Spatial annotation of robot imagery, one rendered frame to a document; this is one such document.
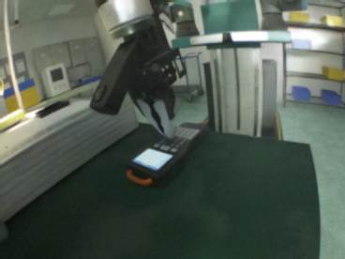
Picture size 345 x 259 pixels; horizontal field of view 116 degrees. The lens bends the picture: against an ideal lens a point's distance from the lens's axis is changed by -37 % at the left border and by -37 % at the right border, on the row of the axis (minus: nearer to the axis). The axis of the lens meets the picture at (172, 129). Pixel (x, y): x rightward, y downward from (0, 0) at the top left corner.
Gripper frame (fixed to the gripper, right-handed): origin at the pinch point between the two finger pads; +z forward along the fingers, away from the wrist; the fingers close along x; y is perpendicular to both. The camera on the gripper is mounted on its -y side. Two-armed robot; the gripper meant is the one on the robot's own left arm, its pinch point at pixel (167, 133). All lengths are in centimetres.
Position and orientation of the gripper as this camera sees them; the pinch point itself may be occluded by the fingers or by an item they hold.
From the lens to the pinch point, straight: 33.2
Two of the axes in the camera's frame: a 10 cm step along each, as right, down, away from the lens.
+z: 3.0, 7.5, 5.9
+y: 5.2, -6.4, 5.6
